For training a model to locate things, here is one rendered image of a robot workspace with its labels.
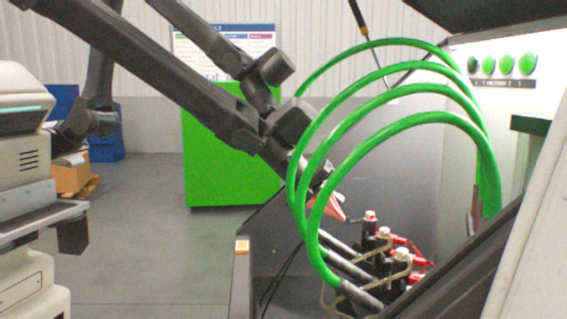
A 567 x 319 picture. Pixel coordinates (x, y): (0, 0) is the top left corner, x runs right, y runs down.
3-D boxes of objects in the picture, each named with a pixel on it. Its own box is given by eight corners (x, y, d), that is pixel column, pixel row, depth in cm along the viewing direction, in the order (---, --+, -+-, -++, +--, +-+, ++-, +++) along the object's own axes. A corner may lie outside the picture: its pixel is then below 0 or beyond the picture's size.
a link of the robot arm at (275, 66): (238, 67, 96) (219, 59, 88) (273, 34, 92) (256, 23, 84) (265, 106, 94) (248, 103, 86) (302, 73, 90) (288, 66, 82)
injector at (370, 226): (345, 319, 79) (348, 216, 75) (370, 317, 79) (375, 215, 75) (349, 327, 76) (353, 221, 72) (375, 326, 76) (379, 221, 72)
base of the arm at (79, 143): (70, 126, 119) (34, 131, 107) (87, 110, 116) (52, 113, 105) (88, 150, 119) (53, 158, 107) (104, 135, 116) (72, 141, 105)
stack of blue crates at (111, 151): (33, 163, 636) (22, 84, 611) (51, 157, 684) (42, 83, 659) (113, 163, 634) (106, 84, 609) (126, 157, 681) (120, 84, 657)
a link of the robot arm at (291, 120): (229, 114, 74) (226, 139, 67) (270, 69, 69) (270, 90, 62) (279, 149, 78) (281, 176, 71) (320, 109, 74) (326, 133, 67)
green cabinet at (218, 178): (273, 188, 496) (272, 81, 470) (280, 210, 412) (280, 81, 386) (194, 190, 485) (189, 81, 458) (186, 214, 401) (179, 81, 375)
